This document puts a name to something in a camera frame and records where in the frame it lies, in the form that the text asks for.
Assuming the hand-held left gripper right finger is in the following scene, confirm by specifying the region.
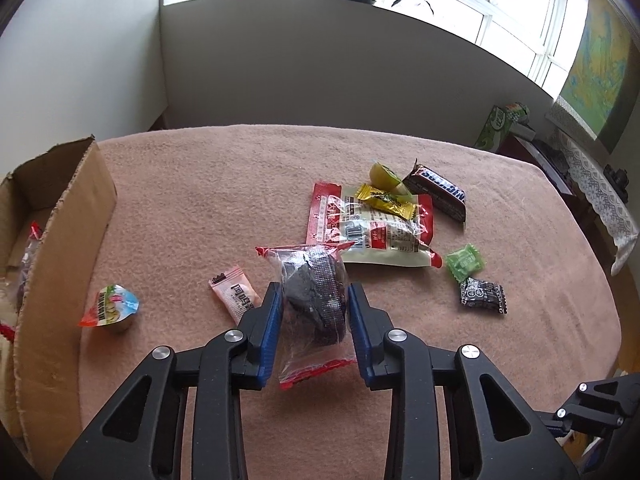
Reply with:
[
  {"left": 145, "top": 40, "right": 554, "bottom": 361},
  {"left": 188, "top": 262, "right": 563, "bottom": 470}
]
[{"left": 347, "top": 282, "right": 581, "bottom": 480}]

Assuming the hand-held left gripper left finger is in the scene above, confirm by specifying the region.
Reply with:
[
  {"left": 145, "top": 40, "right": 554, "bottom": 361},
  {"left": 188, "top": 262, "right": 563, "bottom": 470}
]
[{"left": 52, "top": 281, "right": 285, "bottom": 480}]

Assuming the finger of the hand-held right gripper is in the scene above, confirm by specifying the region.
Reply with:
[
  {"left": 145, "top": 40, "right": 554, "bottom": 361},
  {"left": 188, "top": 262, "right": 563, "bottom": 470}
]
[{"left": 540, "top": 374, "right": 640, "bottom": 440}]

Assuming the clear bag of dark snack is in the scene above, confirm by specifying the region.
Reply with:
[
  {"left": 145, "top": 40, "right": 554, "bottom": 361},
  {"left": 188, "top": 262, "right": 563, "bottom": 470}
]
[{"left": 255, "top": 242, "right": 358, "bottom": 391}]

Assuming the red and white snack pouch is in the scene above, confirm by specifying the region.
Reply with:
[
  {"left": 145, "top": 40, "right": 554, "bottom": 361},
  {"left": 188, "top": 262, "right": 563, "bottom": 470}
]
[{"left": 305, "top": 181, "right": 444, "bottom": 270}]

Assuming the cardboard box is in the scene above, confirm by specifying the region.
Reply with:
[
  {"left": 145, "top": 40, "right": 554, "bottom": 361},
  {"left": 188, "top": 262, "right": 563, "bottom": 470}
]
[{"left": 0, "top": 135, "right": 117, "bottom": 461}]

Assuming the pink wrapped candy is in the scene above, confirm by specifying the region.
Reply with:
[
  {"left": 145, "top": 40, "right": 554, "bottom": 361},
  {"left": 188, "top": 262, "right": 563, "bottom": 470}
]
[{"left": 208, "top": 265, "right": 263, "bottom": 326}]

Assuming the green wrapped candy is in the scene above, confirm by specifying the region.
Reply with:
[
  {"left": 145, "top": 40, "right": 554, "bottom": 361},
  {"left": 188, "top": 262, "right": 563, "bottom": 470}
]
[{"left": 445, "top": 243, "right": 487, "bottom": 281}]

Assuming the black wrapped candy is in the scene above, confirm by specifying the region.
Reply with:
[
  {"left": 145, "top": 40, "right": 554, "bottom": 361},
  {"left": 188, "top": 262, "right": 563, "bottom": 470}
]
[{"left": 459, "top": 276, "right": 507, "bottom": 316}]

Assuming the yellow candy wrapper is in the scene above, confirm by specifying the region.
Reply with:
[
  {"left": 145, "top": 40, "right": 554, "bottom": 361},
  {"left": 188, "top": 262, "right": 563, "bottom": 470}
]
[{"left": 355, "top": 184, "right": 420, "bottom": 220}]

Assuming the yellowish jelly cup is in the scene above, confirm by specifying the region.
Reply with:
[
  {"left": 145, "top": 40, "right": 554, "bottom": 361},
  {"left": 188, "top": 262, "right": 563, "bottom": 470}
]
[{"left": 367, "top": 161, "right": 412, "bottom": 196}]

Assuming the dark brown chocolate bar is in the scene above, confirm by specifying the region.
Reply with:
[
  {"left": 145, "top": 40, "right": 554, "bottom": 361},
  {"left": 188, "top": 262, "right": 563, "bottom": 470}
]
[{"left": 402, "top": 159, "right": 468, "bottom": 223}]

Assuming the jelly cup with colourful lid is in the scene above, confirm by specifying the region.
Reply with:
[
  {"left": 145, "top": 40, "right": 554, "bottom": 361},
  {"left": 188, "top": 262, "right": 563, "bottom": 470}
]
[{"left": 78, "top": 283, "right": 140, "bottom": 336}]

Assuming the white lace cloth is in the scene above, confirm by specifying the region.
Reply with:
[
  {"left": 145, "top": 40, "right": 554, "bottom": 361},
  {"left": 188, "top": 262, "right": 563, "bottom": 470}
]
[{"left": 555, "top": 130, "right": 640, "bottom": 276}]

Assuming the dark wooden cabinet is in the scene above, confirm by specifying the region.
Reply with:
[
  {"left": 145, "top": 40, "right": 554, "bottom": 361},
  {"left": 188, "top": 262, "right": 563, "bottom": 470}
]
[{"left": 500, "top": 132, "right": 621, "bottom": 261}]

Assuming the green carton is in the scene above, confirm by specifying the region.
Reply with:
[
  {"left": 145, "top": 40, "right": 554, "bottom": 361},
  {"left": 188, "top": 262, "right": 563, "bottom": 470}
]
[{"left": 472, "top": 102, "right": 531, "bottom": 153}]

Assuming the window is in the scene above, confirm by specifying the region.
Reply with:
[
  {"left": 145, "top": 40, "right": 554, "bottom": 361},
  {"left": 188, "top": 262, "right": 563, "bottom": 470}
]
[{"left": 210, "top": 0, "right": 591, "bottom": 96}]

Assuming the small black camera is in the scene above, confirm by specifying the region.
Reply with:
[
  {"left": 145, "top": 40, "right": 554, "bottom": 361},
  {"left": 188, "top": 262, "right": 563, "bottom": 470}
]
[{"left": 602, "top": 162, "right": 631, "bottom": 201}]

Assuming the wall map poster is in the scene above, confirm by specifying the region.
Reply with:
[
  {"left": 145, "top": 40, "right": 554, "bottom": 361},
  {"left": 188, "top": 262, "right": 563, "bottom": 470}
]
[{"left": 545, "top": 0, "right": 638, "bottom": 153}]

